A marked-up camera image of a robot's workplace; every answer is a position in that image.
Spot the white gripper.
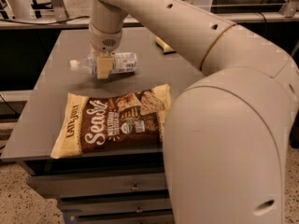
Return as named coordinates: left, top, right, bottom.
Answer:
left=89, top=23, right=122, bottom=79

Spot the clear plastic water bottle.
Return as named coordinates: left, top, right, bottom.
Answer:
left=68, top=52, right=137, bottom=75

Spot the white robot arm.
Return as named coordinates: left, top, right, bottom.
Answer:
left=91, top=0, right=298, bottom=224

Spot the yellow sponge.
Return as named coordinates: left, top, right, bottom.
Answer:
left=155, top=36, right=174, bottom=54

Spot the brown chips bag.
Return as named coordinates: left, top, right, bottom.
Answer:
left=50, top=84, right=171, bottom=159

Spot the white pipe top left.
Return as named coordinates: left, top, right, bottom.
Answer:
left=0, top=0, right=36, bottom=20

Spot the grey drawer cabinet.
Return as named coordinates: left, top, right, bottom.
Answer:
left=1, top=27, right=201, bottom=224

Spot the metal drawer knob top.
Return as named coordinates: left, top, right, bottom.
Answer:
left=131, top=183, right=140, bottom=192

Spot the metal drawer knob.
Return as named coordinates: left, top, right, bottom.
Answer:
left=135, top=206, right=143, bottom=214
left=131, top=183, right=140, bottom=192

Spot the metal drawer knob middle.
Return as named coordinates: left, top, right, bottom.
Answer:
left=135, top=206, right=143, bottom=214

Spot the grey metal rail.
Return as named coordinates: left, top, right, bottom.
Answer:
left=0, top=11, right=299, bottom=30

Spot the black cable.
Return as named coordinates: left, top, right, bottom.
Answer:
left=0, top=15, right=91, bottom=26

